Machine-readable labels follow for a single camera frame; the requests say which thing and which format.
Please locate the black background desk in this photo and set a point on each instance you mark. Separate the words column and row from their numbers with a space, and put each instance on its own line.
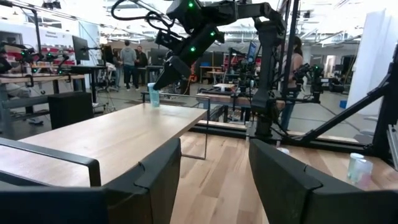
column 87, row 69

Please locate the black cabinet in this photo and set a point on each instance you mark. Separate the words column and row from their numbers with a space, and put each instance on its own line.
column 70, row 110

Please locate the small wooden shelf rack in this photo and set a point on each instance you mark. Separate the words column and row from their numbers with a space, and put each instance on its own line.
column 109, row 137

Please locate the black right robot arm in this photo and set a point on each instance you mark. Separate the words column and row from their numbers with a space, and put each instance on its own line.
column 267, row 62

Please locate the black overhead rig pole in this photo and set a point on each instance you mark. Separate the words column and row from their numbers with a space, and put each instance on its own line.
column 38, row 31

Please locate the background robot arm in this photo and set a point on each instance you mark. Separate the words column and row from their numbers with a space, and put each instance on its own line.
column 28, row 55
column 315, row 77
column 51, row 57

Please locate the grey metal bench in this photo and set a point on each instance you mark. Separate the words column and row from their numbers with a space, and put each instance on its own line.
column 21, row 102

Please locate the person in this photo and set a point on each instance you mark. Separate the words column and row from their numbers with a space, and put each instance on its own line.
column 297, row 59
column 142, row 60
column 116, row 62
column 128, row 59

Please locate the monitor with blue screen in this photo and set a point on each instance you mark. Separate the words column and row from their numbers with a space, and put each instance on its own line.
column 252, row 52

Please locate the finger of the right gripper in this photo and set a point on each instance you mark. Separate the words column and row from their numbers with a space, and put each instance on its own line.
column 164, row 81

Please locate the white partition wall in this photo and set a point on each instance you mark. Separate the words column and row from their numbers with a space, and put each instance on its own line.
column 373, row 62

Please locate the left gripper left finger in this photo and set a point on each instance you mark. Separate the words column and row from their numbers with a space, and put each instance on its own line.
column 149, row 193

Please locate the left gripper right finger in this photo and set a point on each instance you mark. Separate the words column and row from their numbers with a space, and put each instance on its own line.
column 286, row 193

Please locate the background wooden table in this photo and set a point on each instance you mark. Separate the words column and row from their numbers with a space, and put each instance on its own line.
column 37, row 77
column 224, row 99

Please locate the blue box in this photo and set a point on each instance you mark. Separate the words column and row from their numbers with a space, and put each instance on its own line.
column 343, row 104

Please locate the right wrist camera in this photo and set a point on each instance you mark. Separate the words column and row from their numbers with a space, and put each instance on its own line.
column 163, row 39

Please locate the black monitor on arm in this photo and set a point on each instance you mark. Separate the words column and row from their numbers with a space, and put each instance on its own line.
column 80, row 48

